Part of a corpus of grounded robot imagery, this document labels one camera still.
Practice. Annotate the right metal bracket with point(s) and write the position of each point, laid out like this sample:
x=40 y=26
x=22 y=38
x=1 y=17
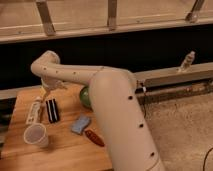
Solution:
x=192 y=16

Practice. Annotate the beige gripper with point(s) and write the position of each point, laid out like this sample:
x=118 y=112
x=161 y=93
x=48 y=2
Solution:
x=49 y=84

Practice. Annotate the dark red oblong object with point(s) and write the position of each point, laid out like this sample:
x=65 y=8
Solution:
x=94 y=138

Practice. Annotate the white tube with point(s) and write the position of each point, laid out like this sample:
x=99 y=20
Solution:
x=34 y=114

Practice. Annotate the wooden board table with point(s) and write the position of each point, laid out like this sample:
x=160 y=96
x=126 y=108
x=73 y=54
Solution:
x=66 y=151

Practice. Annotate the blue sponge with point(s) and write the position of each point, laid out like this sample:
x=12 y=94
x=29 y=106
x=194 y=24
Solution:
x=80 y=124

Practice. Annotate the small white figurine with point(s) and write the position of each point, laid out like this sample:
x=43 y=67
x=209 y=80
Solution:
x=187 y=62

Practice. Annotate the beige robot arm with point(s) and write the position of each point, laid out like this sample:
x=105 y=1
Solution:
x=126 y=134

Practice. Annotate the middle metal bracket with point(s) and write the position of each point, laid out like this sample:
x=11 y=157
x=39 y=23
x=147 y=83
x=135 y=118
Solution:
x=112 y=13

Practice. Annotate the black white striped eraser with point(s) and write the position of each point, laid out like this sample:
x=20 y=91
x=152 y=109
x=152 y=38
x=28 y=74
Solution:
x=52 y=110

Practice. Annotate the green bowl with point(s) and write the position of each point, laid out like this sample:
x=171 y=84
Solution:
x=84 y=97

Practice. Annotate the left metal bracket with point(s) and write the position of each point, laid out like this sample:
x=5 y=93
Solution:
x=46 y=20

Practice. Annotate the metal bracket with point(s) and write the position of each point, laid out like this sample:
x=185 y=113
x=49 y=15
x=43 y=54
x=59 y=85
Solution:
x=192 y=16
x=46 y=20
x=112 y=13

